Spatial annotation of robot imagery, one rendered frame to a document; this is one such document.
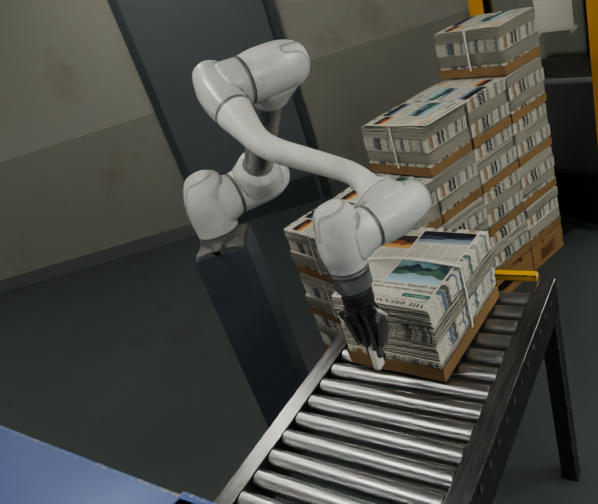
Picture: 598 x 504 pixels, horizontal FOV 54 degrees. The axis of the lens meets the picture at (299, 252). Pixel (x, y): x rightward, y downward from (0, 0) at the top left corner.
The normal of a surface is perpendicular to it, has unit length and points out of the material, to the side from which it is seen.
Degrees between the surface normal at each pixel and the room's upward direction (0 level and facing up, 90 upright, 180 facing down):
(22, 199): 90
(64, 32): 90
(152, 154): 90
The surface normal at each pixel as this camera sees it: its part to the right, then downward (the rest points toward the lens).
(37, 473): -0.30, -0.85
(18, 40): 0.00, 0.45
